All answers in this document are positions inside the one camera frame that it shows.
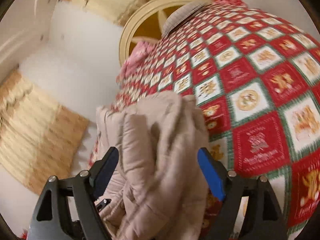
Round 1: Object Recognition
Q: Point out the beige quilted puffer jacket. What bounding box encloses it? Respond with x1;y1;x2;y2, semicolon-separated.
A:
96;91;208;239

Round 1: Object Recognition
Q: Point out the yellow side curtain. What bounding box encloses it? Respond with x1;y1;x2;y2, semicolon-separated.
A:
1;70;89;194

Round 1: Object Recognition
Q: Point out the pink folded blanket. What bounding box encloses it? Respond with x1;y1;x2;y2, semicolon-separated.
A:
116;41;155;84

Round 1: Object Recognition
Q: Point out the striped pillow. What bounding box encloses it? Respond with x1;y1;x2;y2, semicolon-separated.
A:
162;1;210;38

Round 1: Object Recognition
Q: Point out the cream round headboard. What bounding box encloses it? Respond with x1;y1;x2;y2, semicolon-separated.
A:
119;0;212;64

